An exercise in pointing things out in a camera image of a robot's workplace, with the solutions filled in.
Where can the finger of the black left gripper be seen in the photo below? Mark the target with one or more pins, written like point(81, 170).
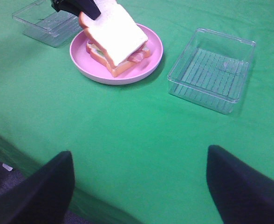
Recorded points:
point(65, 5)
point(89, 7)

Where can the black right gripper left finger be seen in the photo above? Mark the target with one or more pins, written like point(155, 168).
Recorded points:
point(42, 198)

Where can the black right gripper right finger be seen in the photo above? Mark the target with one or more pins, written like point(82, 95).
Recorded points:
point(242, 195)

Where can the white bread slice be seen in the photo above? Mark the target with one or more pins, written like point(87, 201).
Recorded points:
point(114, 32)
point(122, 67)

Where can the bacon strip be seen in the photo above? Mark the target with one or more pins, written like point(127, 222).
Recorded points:
point(136, 57)

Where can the green lettuce leaf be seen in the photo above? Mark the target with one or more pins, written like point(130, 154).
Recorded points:
point(99, 52)

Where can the clear left plastic container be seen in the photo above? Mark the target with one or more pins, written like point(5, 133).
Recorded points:
point(41, 22)

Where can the clear plastic container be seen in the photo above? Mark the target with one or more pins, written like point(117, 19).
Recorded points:
point(212, 71)
point(41, 22)

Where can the white floor scrap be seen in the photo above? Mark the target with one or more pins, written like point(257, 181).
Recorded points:
point(7, 167)

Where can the pink round plate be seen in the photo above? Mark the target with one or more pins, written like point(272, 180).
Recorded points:
point(97, 72)

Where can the green tablecloth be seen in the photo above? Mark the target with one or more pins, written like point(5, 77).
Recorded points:
point(139, 153)

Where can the clear right plastic container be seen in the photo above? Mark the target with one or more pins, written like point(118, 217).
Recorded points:
point(212, 71)

